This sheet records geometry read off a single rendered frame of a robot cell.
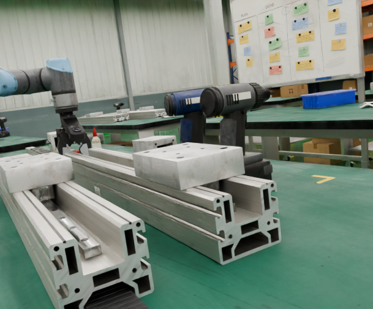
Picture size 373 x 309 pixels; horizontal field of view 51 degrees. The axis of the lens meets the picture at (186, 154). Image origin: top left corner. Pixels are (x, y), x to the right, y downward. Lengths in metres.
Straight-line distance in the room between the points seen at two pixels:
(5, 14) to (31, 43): 0.99
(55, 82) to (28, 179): 0.61
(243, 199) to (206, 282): 0.14
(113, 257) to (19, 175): 0.31
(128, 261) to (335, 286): 0.21
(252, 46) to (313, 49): 0.78
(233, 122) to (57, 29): 12.25
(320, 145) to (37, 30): 9.87
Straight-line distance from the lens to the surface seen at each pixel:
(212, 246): 0.50
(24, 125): 12.37
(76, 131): 1.19
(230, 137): 0.80
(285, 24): 4.01
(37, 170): 0.71
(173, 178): 0.53
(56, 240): 0.41
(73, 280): 0.42
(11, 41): 12.60
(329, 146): 4.66
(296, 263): 0.49
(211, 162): 0.54
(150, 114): 4.25
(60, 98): 1.27
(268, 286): 0.44
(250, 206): 0.53
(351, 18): 3.59
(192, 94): 0.99
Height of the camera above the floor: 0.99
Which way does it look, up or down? 9 degrees down
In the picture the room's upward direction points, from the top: 7 degrees counter-clockwise
